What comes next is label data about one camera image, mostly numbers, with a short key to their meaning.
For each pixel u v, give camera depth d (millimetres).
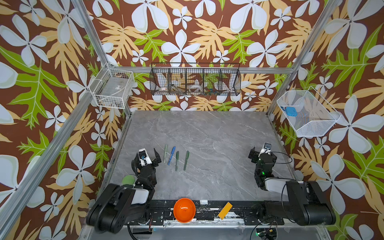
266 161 678
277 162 800
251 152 841
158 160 802
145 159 708
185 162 932
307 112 834
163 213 751
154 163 769
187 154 968
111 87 861
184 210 762
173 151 984
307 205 432
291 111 861
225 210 764
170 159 955
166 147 1007
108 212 416
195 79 973
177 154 963
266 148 755
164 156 956
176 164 926
